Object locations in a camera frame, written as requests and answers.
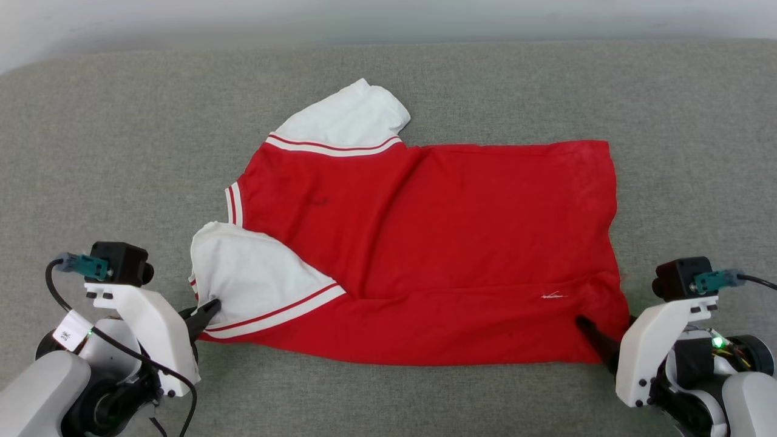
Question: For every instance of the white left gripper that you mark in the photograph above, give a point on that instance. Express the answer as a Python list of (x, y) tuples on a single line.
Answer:
[(158, 340)]

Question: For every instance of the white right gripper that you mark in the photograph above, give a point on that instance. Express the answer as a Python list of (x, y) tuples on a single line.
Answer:
[(646, 352)]

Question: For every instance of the red and white garment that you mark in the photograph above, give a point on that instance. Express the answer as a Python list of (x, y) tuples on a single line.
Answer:
[(455, 243)]

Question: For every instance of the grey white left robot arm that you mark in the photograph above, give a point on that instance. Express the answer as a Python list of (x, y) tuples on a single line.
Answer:
[(36, 388)]

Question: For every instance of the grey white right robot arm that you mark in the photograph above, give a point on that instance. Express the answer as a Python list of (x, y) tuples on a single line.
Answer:
[(749, 400)]

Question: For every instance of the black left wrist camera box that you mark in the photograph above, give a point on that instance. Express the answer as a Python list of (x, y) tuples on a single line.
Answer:
[(124, 262)]

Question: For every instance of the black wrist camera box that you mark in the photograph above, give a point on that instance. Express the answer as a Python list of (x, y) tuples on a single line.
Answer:
[(124, 262), (680, 278)]

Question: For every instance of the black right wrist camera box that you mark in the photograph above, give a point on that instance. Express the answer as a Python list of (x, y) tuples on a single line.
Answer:
[(680, 278)]

